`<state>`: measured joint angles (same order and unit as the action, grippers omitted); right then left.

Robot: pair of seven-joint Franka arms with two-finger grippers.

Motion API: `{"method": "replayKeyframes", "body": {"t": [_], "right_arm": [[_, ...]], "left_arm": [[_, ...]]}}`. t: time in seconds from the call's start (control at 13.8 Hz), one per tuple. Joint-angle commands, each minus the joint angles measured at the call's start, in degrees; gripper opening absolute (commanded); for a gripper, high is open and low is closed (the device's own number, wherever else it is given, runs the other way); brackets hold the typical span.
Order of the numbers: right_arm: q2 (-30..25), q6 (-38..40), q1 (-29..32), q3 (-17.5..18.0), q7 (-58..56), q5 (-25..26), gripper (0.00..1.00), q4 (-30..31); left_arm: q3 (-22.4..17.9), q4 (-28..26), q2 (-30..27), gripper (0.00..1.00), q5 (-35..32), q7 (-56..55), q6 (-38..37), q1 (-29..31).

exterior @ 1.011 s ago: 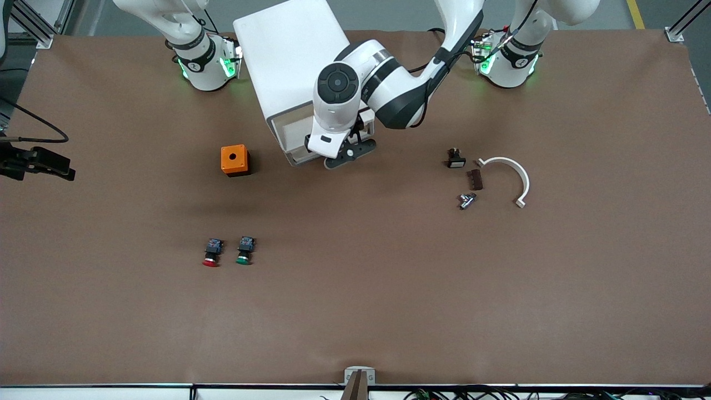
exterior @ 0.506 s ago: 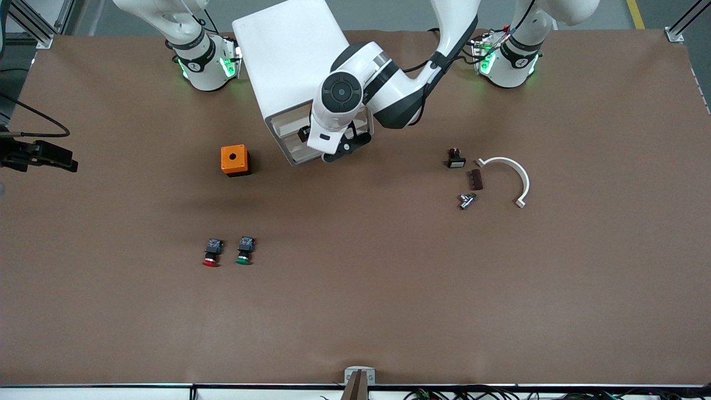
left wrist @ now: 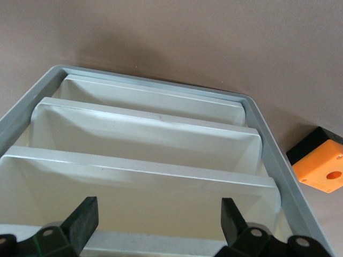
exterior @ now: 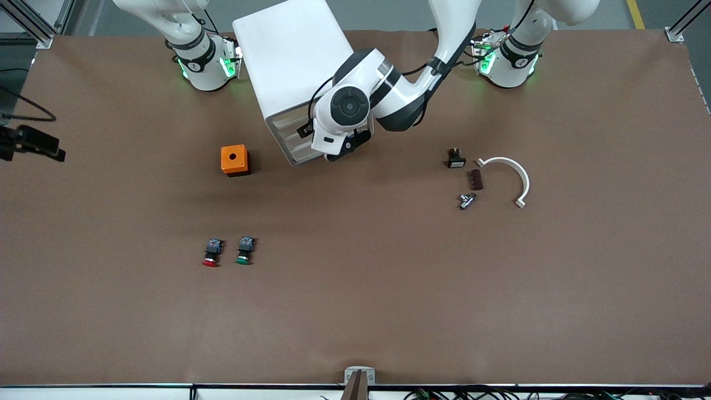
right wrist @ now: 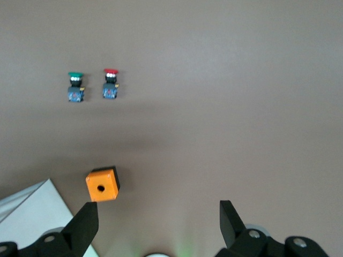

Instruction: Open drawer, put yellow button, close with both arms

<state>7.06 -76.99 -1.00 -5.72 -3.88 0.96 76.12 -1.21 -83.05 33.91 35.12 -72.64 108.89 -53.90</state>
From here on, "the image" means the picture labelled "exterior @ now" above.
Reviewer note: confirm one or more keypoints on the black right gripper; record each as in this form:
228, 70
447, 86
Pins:
12, 145

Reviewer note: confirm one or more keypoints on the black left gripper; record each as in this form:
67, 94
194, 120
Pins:
301, 132

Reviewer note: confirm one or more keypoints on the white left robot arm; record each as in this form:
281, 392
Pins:
350, 105

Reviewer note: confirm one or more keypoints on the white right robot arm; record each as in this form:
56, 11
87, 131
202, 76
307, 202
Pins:
203, 72

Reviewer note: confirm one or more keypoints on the white middle drawer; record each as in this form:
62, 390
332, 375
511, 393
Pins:
294, 143

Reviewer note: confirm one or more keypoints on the white bottom drawer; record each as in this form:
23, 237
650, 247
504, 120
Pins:
303, 158

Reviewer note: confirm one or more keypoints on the white drawer cabinet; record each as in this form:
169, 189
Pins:
289, 50

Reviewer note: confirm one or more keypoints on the green push button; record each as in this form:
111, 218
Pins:
244, 258

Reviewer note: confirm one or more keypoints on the red push button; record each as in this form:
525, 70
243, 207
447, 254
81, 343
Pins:
211, 260

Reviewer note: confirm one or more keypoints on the silver metal tee fitting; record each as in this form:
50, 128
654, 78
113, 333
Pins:
466, 201

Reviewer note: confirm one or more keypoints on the brown cylindrical part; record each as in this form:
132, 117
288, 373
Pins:
475, 180

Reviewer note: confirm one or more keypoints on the white semicircular pipe clamp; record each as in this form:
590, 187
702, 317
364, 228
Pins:
514, 165

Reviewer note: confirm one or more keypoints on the orange button enclosure box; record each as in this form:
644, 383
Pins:
233, 158

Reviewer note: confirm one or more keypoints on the aluminium frame corner post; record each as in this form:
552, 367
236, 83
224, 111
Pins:
674, 34
43, 40

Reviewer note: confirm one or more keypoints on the small black switch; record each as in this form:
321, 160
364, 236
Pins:
456, 161

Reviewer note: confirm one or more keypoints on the white table edge rail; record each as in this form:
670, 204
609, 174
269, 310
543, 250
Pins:
111, 392

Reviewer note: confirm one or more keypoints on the grey metal table bracket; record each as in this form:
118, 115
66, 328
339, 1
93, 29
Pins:
371, 378

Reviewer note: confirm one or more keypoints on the aluminium profile post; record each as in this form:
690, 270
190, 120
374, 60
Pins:
355, 391

